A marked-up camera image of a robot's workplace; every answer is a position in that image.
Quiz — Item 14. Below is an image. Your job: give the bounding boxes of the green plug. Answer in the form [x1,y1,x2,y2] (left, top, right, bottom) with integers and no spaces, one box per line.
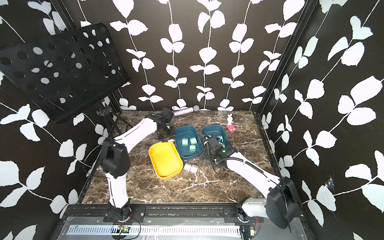
[182,138,189,146]
[189,145,197,153]
[216,135,224,143]
[190,137,198,145]

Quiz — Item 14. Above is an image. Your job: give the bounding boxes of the teal storage tray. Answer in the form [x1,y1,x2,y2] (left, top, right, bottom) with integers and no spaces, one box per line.
[202,125,232,148]
[175,126,203,161]

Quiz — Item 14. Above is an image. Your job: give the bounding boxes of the pink plug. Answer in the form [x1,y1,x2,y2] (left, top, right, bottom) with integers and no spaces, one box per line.
[190,165,199,174]
[184,163,192,172]

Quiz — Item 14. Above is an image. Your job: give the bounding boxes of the yellow storage tray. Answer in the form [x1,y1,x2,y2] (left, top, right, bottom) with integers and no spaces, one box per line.
[149,142,184,181]

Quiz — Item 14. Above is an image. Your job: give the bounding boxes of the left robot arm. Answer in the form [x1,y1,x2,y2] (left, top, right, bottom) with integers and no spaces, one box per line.
[100,113,174,209]

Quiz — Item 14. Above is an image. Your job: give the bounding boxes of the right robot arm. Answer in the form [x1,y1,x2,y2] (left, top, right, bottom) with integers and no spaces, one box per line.
[204,135,302,229]

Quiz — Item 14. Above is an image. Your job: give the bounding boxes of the white rabbit pink figurine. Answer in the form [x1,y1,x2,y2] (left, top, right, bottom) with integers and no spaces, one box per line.
[227,114,236,132]

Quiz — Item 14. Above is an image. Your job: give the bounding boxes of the black tripod stand legs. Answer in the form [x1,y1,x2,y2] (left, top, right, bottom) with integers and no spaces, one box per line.
[96,107,133,139]

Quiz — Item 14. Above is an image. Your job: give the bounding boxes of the black perforated music stand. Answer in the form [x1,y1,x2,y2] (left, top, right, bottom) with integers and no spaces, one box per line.
[1,23,131,124]

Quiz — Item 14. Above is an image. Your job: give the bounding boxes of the black front mounting rail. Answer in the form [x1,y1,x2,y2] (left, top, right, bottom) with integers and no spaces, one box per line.
[64,202,307,224]

